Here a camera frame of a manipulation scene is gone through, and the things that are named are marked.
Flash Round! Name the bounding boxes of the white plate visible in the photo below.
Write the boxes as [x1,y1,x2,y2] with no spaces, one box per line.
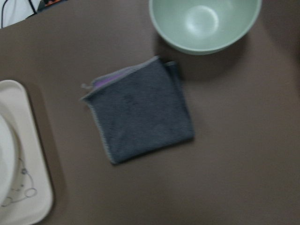
[0,115,19,205]

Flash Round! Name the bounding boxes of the green bowl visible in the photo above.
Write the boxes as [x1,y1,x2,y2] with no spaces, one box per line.
[149,0,262,55]

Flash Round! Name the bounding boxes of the white rabbit tray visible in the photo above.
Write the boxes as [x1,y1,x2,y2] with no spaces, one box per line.
[0,80,53,225]

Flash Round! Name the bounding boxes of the grey folded cloth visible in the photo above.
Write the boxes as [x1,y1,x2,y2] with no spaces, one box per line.
[82,56,195,164]

